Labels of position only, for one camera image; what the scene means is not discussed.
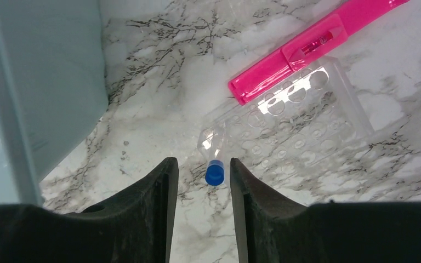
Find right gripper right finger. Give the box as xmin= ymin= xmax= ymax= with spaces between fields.
xmin=230 ymin=158 xmax=421 ymax=262

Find pink plastic clip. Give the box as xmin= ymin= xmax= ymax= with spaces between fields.
xmin=227 ymin=0 xmax=405 ymax=105

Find clear test tube rack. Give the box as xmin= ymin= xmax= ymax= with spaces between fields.
xmin=202 ymin=56 xmax=374 ymax=175

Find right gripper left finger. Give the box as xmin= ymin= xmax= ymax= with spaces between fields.
xmin=0 ymin=157 xmax=179 ymax=262

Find blue capped test tubes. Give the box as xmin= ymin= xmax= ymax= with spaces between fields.
xmin=197 ymin=123 xmax=230 ymax=186

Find teal plastic bin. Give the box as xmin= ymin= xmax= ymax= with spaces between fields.
xmin=0 ymin=1 xmax=108 ymax=205

